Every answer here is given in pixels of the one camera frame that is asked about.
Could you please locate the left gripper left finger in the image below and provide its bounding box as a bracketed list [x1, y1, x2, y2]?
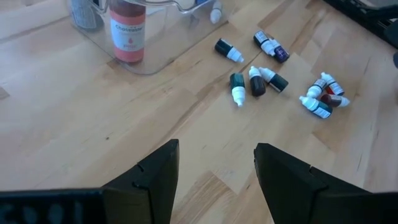
[101, 139, 180, 224]

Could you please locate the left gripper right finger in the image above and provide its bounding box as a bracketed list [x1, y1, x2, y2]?
[253, 142, 373, 224]

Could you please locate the small teal dropper bottle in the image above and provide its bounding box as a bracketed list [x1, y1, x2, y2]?
[298, 95, 333, 119]
[229, 72, 247, 108]

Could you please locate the small reddish brown dropper bottle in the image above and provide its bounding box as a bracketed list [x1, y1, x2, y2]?
[248, 65, 267, 98]

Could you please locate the small purple dropper bottle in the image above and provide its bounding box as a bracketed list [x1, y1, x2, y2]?
[270, 39, 290, 64]

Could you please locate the small black dropper bottle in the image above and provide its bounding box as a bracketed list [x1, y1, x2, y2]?
[306, 78, 327, 99]
[214, 37, 245, 63]

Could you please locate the large red food coloring bottle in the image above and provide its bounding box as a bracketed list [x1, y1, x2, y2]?
[109, 0, 147, 63]

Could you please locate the small pale dropper bottle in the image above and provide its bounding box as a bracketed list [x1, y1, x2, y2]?
[210, 1, 223, 25]

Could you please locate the small maroon dropper bottle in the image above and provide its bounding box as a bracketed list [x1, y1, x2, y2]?
[320, 93, 351, 108]

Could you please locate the small dark green dropper bottle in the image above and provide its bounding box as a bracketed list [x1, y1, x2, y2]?
[259, 67, 289, 93]

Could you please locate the small orange-red dropper bottle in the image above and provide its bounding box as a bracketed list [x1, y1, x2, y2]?
[320, 72, 345, 96]

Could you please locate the clear plastic bin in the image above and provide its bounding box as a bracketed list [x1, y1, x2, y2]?
[67, 0, 231, 75]

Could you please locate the black aluminium table frame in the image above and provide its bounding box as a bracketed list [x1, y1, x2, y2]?
[323, 0, 398, 49]

